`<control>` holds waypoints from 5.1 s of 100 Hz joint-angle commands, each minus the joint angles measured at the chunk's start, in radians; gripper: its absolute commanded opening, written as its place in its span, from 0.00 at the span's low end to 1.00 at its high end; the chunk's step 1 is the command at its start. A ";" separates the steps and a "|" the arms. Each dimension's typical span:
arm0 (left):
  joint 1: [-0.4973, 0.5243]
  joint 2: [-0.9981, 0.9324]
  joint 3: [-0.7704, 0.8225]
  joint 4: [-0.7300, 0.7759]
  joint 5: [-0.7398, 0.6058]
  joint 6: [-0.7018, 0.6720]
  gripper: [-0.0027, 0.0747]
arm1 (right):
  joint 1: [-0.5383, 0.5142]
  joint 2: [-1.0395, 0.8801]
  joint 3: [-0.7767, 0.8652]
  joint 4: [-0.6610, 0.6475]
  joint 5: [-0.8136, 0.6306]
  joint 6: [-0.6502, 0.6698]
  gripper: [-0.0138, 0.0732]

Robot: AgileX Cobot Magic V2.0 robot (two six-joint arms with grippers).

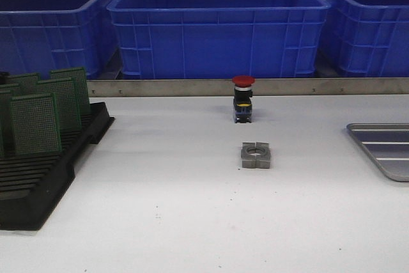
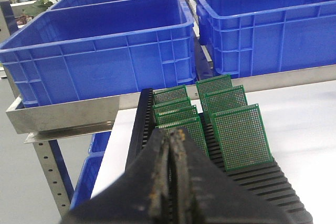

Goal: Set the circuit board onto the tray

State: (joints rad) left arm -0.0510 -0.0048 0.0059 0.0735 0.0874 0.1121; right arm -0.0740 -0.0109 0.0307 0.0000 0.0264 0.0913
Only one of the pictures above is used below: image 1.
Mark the green perforated circuit board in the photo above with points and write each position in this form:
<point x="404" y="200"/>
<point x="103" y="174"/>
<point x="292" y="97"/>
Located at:
<point x="69" y="115"/>
<point x="35" y="124"/>

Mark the rear right green circuit board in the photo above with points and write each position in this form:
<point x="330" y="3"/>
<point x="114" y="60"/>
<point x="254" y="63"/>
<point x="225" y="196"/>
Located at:
<point x="79" y="76"/>

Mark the rear left green circuit board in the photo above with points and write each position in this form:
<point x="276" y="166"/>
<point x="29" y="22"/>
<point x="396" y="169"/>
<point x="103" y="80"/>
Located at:
<point x="23" y="84"/>

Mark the black slotted board rack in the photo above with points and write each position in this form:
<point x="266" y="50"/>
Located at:
<point x="31" y="187"/>

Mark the silver metal tray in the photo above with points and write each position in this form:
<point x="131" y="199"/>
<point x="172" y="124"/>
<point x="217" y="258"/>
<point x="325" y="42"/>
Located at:
<point x="386" y="144"/>

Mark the far left green circuit board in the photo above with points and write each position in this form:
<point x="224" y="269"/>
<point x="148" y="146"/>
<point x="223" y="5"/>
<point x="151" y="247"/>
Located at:
<point x="6" y="122"/>

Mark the red emergency stop button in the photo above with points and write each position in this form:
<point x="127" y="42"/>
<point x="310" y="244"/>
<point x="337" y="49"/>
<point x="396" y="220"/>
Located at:
<point x="242" y="98"/>

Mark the grey metal clamp block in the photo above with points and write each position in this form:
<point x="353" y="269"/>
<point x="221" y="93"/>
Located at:
<point x="256" y="155"/>

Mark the center blue plastic crate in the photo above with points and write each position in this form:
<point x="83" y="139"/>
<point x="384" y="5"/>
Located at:
<point x="218" y="39"/>

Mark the blue plastic crate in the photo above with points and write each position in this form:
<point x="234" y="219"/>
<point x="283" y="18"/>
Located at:
<point x="367" y="38"/>
<point x="44" y="35"/>
<point x="218" y="39"/>

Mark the right blue plastic crate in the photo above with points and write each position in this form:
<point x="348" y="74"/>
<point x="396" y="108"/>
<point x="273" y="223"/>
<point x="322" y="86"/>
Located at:
<point x="367" y="38"/>

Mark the left blue plastic crate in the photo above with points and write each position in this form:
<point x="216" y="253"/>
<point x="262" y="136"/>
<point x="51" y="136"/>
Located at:
<point x="44" y="35"/>

